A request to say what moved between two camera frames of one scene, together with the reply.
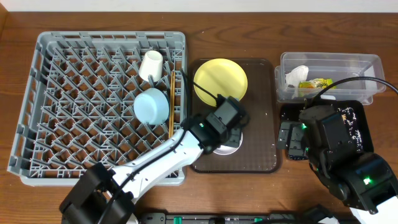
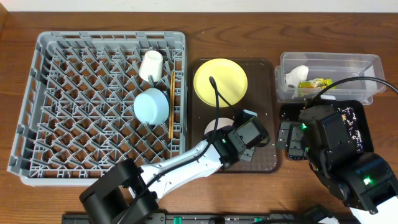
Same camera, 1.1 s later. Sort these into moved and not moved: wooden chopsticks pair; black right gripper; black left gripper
Moved: black left gripper
Not moved: wooden chopsticks pair; black right gripper
